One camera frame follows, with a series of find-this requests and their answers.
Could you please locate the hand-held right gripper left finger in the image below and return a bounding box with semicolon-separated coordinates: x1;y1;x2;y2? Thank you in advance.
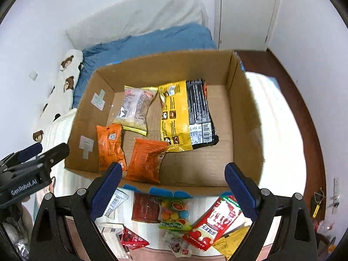
29;162;123;261

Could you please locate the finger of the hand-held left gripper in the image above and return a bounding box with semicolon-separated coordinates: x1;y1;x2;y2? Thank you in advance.
0;142;44;169
16;142;70;175

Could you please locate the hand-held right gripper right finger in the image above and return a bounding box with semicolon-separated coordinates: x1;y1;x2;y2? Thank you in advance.
224;162;319;261

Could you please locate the silver white snack packet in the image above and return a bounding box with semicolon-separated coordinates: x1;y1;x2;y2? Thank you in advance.
105;189;129;218

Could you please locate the long red white packet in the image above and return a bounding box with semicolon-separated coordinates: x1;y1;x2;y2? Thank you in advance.
182;192;243;252

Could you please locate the dark red snack packet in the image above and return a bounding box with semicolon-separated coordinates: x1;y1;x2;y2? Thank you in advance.
132;192;161;223

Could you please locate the crinkled yellow snack packet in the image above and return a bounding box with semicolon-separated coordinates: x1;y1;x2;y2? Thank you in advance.
211;224;252;261

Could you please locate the small red snack packet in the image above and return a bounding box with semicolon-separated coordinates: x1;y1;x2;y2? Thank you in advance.
120;226;150;253

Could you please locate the cardboard box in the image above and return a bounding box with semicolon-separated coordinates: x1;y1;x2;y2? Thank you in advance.
64;49;265;197

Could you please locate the colourful candy packet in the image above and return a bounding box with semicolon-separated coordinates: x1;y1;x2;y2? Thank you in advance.
158;198;193;230

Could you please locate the clear small snack packet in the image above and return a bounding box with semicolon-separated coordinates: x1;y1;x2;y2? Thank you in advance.
163;231;193;258

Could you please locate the small orange snack packet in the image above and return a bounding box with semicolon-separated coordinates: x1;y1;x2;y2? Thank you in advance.
96;123;128;172

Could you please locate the large orange snack packet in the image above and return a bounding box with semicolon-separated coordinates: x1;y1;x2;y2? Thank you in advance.
125;138;169;185

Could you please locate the bear print pillow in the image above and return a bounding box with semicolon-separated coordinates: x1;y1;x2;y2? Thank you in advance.
33;49;84;142

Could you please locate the striped white blanket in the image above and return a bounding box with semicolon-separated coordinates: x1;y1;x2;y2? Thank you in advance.
34;72;309;261

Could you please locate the black snack packet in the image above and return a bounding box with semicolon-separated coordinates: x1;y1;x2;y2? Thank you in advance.
185;78;219;149

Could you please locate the pale yellow snack packet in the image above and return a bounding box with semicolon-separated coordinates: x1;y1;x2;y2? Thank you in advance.
112;85;159;136

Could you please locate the clear plastic bag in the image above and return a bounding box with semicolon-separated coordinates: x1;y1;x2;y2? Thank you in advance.
313;217;338;241

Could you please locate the blue blanket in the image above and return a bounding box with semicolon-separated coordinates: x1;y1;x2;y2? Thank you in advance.
72;23;218;109

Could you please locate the white covered headboard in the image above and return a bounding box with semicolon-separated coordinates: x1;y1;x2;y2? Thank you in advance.
65;0;208;50

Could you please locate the white door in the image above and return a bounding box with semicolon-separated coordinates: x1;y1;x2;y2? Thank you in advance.
213;0;280;52

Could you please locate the wall socket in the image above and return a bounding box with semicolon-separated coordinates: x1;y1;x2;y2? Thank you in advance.
333;178;341;210

